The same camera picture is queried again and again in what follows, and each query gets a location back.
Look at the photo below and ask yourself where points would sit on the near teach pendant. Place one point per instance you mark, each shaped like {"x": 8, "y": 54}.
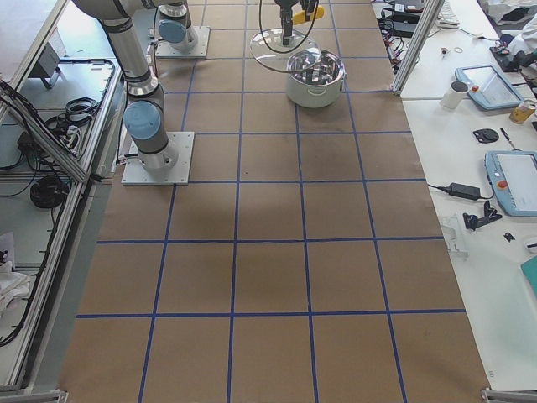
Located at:
{"x": 512, "y": 175}

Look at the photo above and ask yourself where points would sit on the far teach pendant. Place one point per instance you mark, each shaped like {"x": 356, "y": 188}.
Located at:
{"x": 494, "y": 91}

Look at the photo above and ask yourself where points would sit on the black pen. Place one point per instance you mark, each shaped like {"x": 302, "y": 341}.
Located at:
{"x": 508, "y": 139}

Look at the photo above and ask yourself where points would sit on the white crumpled cloth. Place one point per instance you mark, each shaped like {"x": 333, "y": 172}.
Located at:
{"x": 15, "y": 286}

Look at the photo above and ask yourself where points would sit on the power strip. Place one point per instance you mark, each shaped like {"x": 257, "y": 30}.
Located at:
{"x": 394, "y": 44}

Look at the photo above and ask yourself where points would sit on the yellow drink can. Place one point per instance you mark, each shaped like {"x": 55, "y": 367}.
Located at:
{"x": 523, "y": 111}

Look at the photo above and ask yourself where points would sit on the brown paper table mat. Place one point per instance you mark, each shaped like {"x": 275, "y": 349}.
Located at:
{"x": 302, "y": 263}

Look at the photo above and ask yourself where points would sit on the glass pot lid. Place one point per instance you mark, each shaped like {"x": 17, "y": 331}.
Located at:
{"x": 269, "y": 50}

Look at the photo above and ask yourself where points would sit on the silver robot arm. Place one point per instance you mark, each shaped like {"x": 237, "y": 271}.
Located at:
{"x": 144, "y": 117}
{"x": 178, "y": 13}

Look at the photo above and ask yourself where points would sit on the yellow corn cob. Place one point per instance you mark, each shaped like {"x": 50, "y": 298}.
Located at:
{"x": 299, "y": 18}

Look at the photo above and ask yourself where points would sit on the black round lens cap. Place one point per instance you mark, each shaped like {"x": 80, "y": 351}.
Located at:
{"x": 486, "y": 135}

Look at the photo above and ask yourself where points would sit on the white mug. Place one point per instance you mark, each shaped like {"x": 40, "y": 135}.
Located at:
{"x": 456, "y": 91}

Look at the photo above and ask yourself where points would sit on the aluminium frame post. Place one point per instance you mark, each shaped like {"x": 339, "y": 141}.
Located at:
{"x": 426, "y": 22}

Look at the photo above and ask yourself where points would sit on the teach pendant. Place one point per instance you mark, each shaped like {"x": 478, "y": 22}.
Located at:
{"x": 494, "y": 91}
{"x": 512, "y": 175}

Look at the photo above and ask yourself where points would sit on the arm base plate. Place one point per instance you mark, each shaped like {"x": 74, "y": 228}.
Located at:
{"x": 171, "y": 166}
{"x": 177, "y": 42}

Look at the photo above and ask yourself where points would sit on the clear plastic holder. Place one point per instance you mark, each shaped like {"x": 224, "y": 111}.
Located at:
{"x": 453, "y": 235}

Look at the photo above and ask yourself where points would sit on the grey metal box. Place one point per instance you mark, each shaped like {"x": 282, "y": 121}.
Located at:
{"x": 46, "y": 68}

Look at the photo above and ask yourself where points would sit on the black power adapter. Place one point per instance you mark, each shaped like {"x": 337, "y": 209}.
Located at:
{"x": 464, "y": 191}

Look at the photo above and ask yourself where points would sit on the black plastic bracket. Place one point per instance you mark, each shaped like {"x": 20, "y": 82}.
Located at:
{"x": 490, "y": 214}

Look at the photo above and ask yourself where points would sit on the pale green cooking pot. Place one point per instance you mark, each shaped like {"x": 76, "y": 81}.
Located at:
{"x": 319, "y": 86}

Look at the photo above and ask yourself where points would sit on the teal notebook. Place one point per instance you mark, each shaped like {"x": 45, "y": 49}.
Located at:
{"x": 529, "y": 269}

